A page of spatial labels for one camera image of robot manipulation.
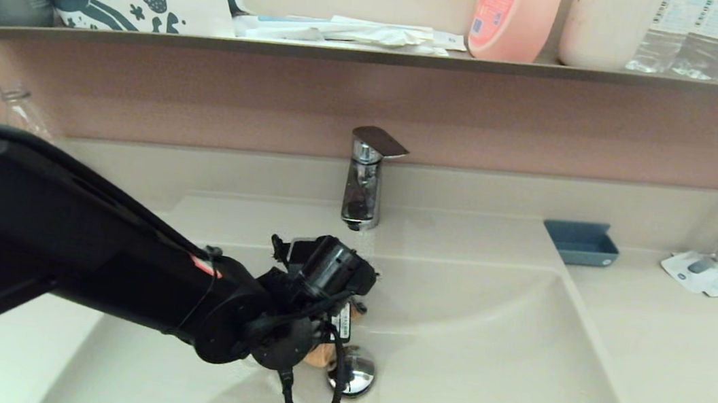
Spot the orange and grey cleaning cloth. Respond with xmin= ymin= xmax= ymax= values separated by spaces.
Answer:
xmin=303 ymin=294 xmax=370 ymax=374

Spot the chrome lever faucet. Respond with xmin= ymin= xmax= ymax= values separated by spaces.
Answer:
xmin=337 ymin=123 xmax=412 ymax=236

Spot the chrome sink drain stopper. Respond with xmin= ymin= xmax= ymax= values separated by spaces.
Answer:
xmin=325 ymin=343 xmax=380 ymax=402

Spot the white ceramic sink basin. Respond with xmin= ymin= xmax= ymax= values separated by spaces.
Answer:
xmin=36 ymin=162 xmax=685 ymax=403

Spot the blue plastic soap dish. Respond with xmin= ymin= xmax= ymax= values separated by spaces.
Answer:
xmin=538 ymin=215 xmax=624 ymax=272

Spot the crumpled white plastic packet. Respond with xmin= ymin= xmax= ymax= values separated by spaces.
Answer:
xmin=319 ymin=12 xmax=454 ymax=58

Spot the white sachet with blue stripe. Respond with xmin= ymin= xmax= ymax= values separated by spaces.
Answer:
xmin=231 ymin=6 xmax=329 ymax=48

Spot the small white sachet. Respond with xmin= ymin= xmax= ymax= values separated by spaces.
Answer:
xmin=428 ymin=29 xmax=470 ymax=53

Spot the pink plastic bottle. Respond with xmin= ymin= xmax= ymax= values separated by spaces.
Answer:
xmin=464 ymin=0 xmax=565 ymax=68

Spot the clear plastic water bottle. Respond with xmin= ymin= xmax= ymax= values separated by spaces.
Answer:
xmin=0 ymin=84 xmax=63 ymax=145

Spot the plain white round container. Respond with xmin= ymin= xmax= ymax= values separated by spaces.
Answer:
xmin=557 ymin=0 xmax=666 ymax=77

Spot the small grey wrist camera box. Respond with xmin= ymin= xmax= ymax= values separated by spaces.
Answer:
xmin=286 ymin=236 xmax=324 ymax=269

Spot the brown wall shelf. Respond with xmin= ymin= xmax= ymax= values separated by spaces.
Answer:
xmin=0 ymin=0 xmax=718 ymax=134

